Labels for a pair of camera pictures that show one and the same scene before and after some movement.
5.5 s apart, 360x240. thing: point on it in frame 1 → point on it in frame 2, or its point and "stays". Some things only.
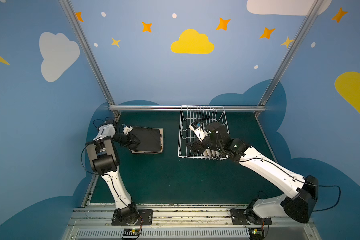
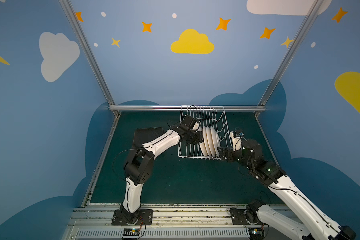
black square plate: x=150 y=139 stays
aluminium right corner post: x=288 y=56 stays
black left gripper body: x=132 y=141 → x=195 y=135
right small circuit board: x=256 y=233 stays
